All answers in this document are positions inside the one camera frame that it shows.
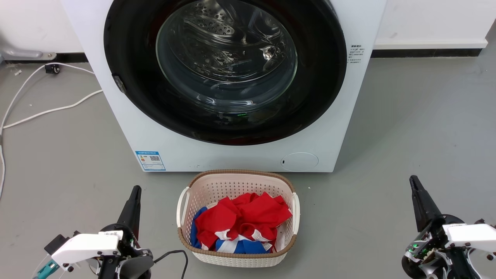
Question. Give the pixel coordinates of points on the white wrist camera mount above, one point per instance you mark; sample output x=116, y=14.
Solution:
x=471, y=234
x=85, y=246

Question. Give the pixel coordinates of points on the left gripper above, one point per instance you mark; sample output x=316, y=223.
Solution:
x=112, y=263

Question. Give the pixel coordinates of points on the red garment with white trim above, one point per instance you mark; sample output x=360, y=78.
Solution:
x=255, y=213

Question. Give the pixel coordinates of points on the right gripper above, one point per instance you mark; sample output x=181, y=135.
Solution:
x=434, y=248

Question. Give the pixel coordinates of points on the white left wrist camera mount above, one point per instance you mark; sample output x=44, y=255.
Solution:
x=85, y=246

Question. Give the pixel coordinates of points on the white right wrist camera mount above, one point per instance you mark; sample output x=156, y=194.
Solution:
x=471, y=234

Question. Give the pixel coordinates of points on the white text sticker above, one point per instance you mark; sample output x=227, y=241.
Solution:
x=355, y=55

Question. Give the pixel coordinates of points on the round white filter cover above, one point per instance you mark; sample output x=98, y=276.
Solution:
x=299, y=161

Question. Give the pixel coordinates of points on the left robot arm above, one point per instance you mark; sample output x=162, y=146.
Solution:
x=135, y=267

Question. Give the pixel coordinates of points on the round black glass washer door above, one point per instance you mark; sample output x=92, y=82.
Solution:
x=128, y=46

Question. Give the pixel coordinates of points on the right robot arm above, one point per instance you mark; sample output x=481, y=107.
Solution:
x=484, y=265

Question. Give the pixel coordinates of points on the beige plastic laundry basket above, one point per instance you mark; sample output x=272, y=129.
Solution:
x=236, y=182

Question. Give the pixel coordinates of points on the blue energy label sticker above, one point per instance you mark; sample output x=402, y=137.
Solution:
x=150, y=161

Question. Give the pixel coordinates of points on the small black plug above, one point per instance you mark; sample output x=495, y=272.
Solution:
x=52, y=69

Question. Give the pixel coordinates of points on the white front-load washing machine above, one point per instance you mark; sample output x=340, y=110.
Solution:
x=232, y=158

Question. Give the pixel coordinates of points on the blue garment with white trim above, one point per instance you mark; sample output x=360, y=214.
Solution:
x=244, y=248

